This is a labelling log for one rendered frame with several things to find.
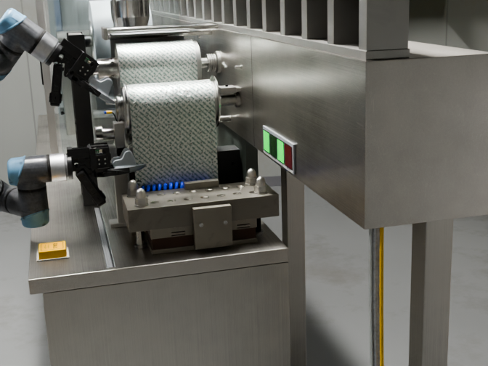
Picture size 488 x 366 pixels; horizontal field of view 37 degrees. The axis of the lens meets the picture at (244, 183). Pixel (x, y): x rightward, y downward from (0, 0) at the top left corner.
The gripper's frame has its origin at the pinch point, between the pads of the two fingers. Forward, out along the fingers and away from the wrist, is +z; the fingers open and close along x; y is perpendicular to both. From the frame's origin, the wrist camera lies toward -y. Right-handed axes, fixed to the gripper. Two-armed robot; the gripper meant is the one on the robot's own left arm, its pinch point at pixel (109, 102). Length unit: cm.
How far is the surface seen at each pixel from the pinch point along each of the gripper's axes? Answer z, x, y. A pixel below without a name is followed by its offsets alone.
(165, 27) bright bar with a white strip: 4.0, 22.5, 27.1
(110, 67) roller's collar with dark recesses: -2.7, 20.6, 7.3
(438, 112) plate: 35, -91, 38
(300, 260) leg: 80, 6, -7
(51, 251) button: 7.5, -20.6, -38.9
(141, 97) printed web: 5.3, -6.5, 6.4
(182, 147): 22.8, -7.4, 1.8
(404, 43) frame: 22, -90, 44
